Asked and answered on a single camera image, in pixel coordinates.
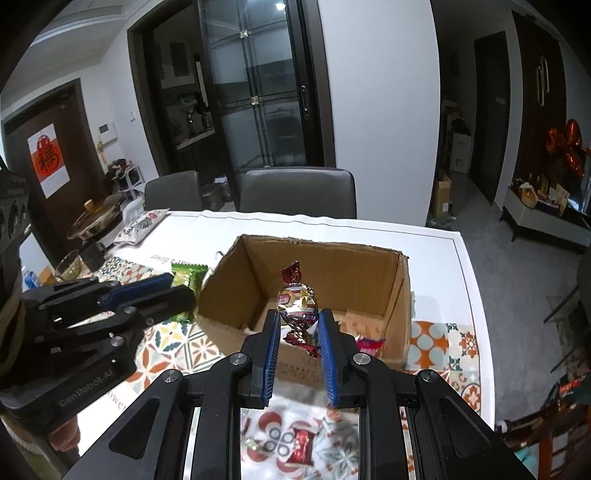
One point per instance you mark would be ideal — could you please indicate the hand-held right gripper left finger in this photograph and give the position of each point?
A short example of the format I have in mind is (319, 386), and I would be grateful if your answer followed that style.
(272, 360)

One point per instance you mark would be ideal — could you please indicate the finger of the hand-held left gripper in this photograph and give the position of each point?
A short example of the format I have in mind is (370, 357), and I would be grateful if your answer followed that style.
(138, 287)
(159, 305)

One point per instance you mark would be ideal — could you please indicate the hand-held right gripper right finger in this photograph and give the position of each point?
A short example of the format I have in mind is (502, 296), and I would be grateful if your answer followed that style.
(330, 360)

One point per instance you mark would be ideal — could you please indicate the green yellow snack packet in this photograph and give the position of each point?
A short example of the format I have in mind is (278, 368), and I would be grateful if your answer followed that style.
(189, 275)

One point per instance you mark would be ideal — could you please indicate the magenta snack packet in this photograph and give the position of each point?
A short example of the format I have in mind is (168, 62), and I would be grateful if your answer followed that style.
(370, 345)

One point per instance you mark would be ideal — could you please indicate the red gold candy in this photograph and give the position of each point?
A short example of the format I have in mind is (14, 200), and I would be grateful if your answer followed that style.
(298, 300)
(301, 446)

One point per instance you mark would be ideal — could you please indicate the brown cardboard box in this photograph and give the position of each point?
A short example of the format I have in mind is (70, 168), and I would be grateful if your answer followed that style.
(249, 286)

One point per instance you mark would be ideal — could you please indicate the person's left hand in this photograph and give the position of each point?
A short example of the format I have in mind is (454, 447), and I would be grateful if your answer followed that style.
(64, 434)

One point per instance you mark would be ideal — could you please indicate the black cooker base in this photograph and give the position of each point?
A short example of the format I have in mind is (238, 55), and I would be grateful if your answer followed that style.
(94, 256)

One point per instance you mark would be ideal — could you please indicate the floral patterned pouch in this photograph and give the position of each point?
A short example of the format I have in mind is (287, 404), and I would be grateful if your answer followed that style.
(141, 226)

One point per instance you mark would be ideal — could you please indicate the glass bowl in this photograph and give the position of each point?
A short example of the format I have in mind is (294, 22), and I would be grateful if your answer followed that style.
(69, 265)

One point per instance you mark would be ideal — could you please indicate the metal hot pot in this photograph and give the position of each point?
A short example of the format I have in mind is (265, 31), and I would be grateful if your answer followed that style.
(97, 217)

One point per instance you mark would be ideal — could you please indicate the small gold wrapped candy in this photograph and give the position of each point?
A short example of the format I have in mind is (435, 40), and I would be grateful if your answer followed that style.
(252, 446)

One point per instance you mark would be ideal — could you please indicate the blue bottle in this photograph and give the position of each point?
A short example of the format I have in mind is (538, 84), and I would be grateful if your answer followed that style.
(31, 279)

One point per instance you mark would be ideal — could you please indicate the grey dining chair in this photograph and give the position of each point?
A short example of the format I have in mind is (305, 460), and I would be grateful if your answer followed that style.
(298, 191)
(173, 189)

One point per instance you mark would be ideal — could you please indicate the patterned tile table runner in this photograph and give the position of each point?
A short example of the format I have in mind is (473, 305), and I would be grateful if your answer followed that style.
(443, 350)

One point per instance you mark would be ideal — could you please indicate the white printed tablecloth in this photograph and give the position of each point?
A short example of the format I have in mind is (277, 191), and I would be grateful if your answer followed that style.
(323, 226)

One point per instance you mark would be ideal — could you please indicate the cardboard carton on floor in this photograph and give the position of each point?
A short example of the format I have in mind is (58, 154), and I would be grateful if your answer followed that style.
(442, 194)

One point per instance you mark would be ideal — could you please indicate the orange wooden chair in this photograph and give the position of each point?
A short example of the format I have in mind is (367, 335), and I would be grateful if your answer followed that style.
(554, 429)

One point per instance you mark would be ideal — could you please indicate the glass sliding door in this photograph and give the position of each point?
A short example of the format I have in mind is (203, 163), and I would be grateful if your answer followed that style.
(268, 83)

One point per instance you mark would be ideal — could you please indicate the white storage box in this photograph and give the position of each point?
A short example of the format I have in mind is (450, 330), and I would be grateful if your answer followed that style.
(461, 152)

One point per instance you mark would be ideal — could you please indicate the dark side chair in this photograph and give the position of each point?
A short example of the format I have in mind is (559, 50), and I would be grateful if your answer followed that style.
(575, 295)

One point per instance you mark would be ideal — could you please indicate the white sideboard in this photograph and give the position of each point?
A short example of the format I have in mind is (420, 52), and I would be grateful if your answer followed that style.
(545, 217)

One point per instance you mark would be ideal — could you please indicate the red foil balloons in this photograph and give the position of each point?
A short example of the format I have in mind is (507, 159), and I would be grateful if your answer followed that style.
(568, 147)

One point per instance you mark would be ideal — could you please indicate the red wall poster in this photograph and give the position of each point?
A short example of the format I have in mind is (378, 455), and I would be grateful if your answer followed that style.
(47, 159)

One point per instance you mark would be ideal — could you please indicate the white wall panel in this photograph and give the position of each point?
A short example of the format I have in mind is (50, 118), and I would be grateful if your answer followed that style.
(107, 130)

